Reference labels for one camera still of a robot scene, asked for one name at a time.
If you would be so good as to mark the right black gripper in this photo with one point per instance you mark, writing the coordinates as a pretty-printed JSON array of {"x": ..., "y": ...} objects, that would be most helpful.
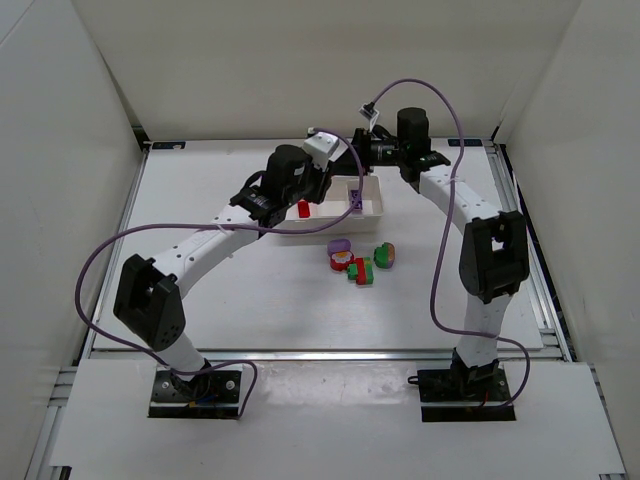
[{"x": 360, "y": 148}]

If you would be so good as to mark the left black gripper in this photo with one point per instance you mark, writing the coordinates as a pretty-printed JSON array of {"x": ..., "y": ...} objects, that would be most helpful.
[{"x": 325, "y": 179}]

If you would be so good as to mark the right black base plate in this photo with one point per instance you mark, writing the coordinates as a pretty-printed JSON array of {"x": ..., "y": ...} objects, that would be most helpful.
[{"x": 442, "y": 400}]

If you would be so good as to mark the green red lego stack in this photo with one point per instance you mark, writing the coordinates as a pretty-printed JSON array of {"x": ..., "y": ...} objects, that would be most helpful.
[{"x": 360, "y": 271}]

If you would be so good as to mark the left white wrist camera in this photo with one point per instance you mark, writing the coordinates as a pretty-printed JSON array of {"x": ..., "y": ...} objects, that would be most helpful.
[{"x": 320, "y": 147}]

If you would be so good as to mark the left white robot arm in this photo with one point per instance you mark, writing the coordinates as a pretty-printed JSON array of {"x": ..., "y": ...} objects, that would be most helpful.
[{"x": 150, "y": 291}]

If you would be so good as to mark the purple rounded lego brick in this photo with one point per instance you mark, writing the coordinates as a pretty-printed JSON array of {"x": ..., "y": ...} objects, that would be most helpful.
[{"x": 338, "y": 245}]

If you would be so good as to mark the red flower lego brick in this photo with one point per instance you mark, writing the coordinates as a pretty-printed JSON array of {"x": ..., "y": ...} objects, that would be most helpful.
[{"x": 340, "y": 261}]

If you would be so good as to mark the purple lego plate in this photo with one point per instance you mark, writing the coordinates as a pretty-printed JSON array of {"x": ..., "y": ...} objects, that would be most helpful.
[{"x": 356, "y": 202}]

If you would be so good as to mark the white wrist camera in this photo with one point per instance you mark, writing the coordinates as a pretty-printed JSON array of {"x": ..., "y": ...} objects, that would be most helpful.
[
  {"x": 320, "y": 147},
  {"x": 369, "y": 111}
]

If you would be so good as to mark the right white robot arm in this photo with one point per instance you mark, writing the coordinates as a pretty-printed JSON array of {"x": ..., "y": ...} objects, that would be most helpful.
[{"x": 494, "y": 259}]

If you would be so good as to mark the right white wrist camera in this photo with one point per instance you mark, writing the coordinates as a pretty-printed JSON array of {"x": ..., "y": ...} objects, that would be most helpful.
[{"x": 369, "y": 111}]

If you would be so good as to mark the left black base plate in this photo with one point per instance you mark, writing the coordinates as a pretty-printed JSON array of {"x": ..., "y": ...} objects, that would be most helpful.
[{"x": 210, "y": 396}]

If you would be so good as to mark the white divided plastic container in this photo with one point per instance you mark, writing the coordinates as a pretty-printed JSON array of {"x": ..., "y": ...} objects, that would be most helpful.
[{"x": 336, "y": 203}]

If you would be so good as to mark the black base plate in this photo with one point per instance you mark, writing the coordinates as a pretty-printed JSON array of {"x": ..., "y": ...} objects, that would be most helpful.
[
  {"x": 210, "y": 396},
  {"x": 442, "y": 400}
]

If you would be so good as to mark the green purple round lego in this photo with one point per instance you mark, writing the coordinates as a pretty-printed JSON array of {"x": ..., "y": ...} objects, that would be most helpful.
[{"x": 384, "y": 256}]

